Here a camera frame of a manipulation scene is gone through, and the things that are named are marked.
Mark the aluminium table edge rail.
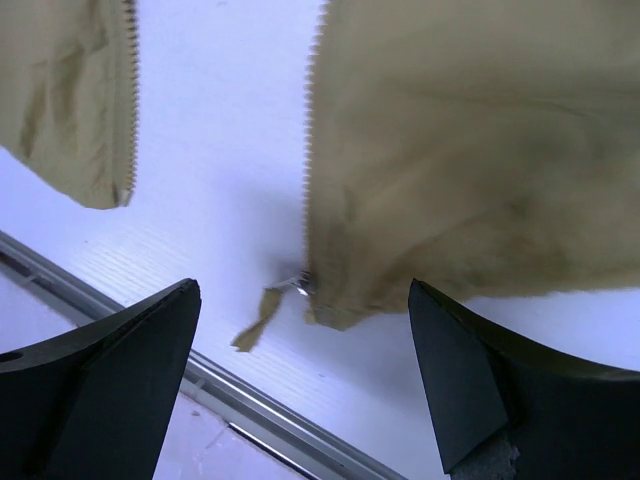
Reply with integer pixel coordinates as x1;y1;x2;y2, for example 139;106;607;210
1;233;403;480

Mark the olive green jacket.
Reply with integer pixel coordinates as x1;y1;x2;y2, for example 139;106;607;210
1;1;639;330

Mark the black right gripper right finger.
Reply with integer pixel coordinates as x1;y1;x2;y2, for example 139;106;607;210
408;280;639;479

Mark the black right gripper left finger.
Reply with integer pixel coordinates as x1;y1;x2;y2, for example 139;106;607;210
1;279;201;480

